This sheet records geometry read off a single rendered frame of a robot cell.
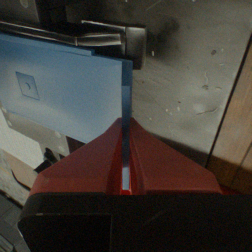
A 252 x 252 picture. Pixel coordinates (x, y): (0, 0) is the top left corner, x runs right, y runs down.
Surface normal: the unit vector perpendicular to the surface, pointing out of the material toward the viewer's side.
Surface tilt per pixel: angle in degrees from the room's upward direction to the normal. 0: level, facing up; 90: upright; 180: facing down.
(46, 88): 2
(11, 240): 90
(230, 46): 0
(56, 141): 0
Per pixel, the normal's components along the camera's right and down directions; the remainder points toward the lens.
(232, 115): -0.52, 0.53
